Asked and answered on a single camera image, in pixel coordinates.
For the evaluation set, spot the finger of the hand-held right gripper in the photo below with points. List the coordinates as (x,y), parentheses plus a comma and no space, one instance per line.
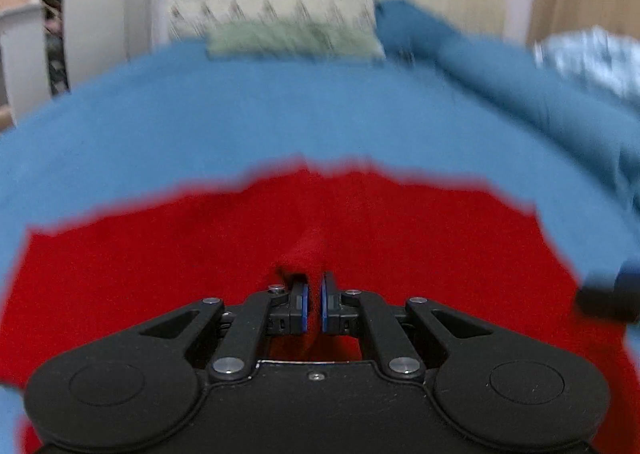
(607,295)

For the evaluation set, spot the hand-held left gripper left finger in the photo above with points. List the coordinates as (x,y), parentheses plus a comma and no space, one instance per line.
(299,305)

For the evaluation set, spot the green patterned pillow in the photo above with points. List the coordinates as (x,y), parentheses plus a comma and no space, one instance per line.
(295,38)

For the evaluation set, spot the white wardrobe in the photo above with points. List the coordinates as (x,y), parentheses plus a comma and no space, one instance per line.
(100,9)

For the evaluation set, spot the blue bed sheet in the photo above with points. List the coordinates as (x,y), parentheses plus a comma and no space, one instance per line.
(210,109)

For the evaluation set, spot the light blue patterned cloth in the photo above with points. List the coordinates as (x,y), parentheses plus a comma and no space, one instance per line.
(595,59)

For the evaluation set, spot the blue rolled blanket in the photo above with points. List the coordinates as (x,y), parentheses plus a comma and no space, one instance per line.
(500,69)

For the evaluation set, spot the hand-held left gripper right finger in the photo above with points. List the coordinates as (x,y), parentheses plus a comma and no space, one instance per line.
(329,305)

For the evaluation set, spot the red small garment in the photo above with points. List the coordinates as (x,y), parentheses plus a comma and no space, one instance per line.
(200,244)

